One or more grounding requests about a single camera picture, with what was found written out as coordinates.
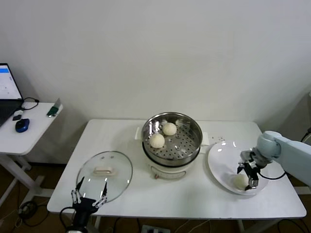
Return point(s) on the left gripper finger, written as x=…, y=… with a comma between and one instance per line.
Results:
x=75, y=196
x=105, y=188

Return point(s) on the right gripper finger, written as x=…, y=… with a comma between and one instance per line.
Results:
x=253, y=182
x=240, y=169

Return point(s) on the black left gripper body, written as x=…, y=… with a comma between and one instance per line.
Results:
x=82, y=206

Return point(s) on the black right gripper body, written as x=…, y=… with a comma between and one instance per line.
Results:
x=251, y=167

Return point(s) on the white steamed baozi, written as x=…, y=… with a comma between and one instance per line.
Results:
x=169, y=128
x=239, y=182
x=157, y=140

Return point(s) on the round glass lid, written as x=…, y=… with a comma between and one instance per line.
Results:
x=121, y=170

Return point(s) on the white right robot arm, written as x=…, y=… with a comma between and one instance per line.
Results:
x=291, y=153

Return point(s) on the stainless steel steamer basket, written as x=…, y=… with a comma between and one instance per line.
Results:
x=177, y=151

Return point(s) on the white round plate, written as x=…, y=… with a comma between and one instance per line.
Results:
x=221, y=160

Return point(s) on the cream electric cooker base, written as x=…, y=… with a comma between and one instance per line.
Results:
x=167, y=172

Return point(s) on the floor power strip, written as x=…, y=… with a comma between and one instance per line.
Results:
x=155, y=229

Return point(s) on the white side table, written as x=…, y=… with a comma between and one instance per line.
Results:
x=14, y=170

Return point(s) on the blue computer mouse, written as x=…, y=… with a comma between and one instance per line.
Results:
x=22, y=125

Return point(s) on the small black flat gadget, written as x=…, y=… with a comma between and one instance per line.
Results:
x=17, y=118

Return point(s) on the small white adapter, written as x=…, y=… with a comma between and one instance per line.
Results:
x=19, y=112

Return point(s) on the open black laptop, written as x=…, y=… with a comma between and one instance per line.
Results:
x=7, y=85

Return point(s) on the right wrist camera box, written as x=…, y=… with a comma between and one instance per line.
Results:
x=246, y=155

